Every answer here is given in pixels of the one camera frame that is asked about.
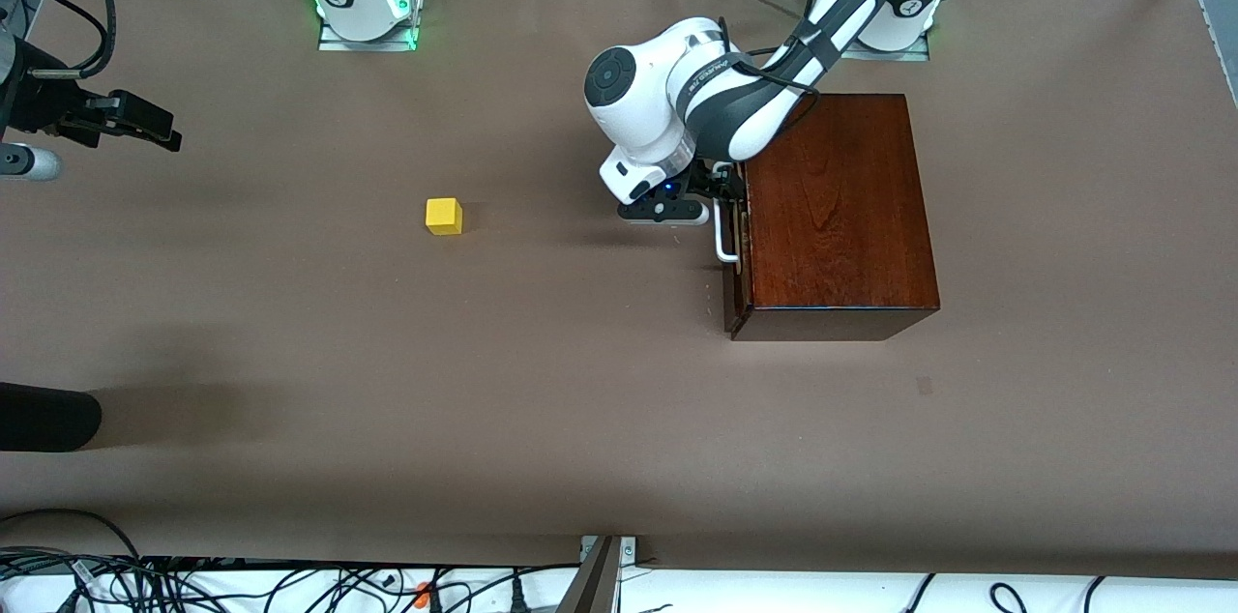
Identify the wooden drawer with white handle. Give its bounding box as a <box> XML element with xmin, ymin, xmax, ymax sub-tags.
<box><xmin>714</xmin><ymin>163</ymin><xmax>753</xmax><ymax>336</ymax></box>

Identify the dark wooden drawer cabinet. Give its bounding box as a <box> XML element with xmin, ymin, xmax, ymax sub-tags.
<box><xmin>732</xmin><ymin>93</ymin><xmax>941</xmax><ymax>343</ymax></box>

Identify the black cylindrical object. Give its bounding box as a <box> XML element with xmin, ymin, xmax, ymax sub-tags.
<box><xmin>0</xmin><ymin>381</ymin><xmax>103</xmax><ymax>453</ymax></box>

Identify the dark aluminium beam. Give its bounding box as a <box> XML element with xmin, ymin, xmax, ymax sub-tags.
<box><xmin>559</xmin><ymin>536</ymin><xmax>623</xmax><ymax>613</ymax></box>

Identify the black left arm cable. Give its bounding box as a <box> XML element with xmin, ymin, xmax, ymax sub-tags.
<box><xmin>721</xmin><ymin>0</ymin><xmax>825</xmax><ymax>129</ymax></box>

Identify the silver bracket plate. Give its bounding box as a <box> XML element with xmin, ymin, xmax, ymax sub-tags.
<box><xmin>580</xmin><ymin>536</ymin><xmax>639</xmax><ymax>564</ymax></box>

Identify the black looped cable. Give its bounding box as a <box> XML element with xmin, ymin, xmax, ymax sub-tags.
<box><xmin>0</xmin><ymin>507</ymin><xmax>148</xmax><ymax>585</ymax></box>

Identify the long black cable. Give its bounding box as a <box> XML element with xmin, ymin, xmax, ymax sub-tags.
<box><xmin>232</xmin><ymin>561</ymin><xmax>583</xmax><ymax>606</ymax></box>

